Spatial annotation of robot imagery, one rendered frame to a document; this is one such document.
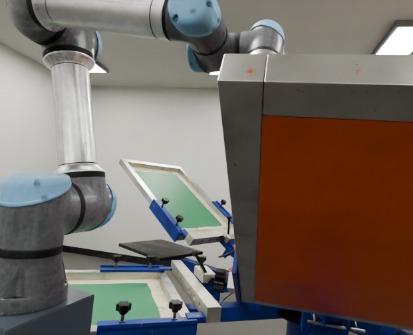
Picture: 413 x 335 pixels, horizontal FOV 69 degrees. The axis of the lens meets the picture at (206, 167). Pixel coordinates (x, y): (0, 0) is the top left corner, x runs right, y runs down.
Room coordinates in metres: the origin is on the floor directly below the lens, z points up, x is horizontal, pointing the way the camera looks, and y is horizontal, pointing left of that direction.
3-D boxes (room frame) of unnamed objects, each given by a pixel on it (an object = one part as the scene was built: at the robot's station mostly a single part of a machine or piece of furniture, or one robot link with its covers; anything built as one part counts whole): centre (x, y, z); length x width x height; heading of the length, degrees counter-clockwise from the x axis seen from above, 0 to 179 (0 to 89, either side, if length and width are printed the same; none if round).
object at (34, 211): (0.58, 0.31, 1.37); 0.13 x 0.12 x 0.14; 164
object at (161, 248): (1.92, -0.06, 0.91); 1.34 x 0.41 x 0.08; 48
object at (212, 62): (0.61, 0.01, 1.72); 0.11 x 0.11 x 0.08; 74
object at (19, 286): (0.57, 0.32, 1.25); 0.15 x 0.15 x 0.10
